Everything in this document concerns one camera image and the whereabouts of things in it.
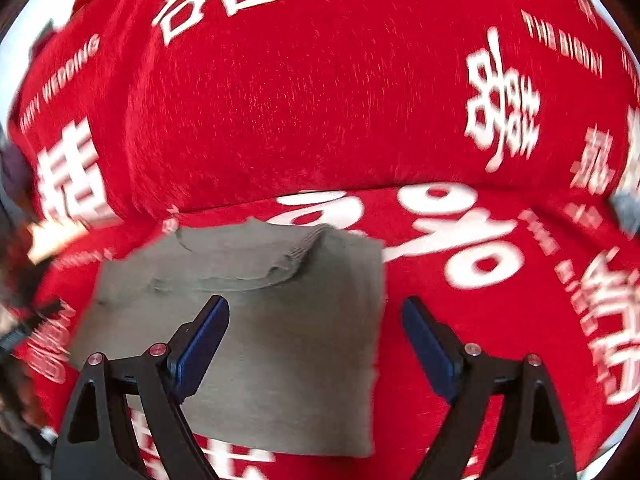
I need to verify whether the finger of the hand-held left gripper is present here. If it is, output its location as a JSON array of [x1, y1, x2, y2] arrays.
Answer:
[[0, 301, 76, 357]]

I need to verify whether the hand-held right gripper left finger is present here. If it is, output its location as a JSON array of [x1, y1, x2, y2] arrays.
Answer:
[[51, 296, 231, 480]]

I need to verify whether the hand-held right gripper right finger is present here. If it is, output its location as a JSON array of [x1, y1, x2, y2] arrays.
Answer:
[[402, 296, 579, 480]]

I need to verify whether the grey sweater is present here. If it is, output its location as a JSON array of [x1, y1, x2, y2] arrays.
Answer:
[[67, 220, 386, 458]]

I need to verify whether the red printed bed sheet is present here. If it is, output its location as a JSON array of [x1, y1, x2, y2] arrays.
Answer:
[[10, 182, 640, 480]]

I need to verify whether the cream cloth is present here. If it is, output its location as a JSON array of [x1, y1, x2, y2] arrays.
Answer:
[[27, 222, 91, 263]]

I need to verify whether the grey purple cloth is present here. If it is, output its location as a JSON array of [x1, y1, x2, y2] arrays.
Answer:
[[0, 140, 32, 201]]

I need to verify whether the grey blue cloth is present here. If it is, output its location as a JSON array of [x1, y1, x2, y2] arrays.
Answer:
[[611, 192, 640, 237]]

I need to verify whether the red printed quilt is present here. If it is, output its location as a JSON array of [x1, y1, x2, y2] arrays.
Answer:
[[7, 0, 640, 231]]

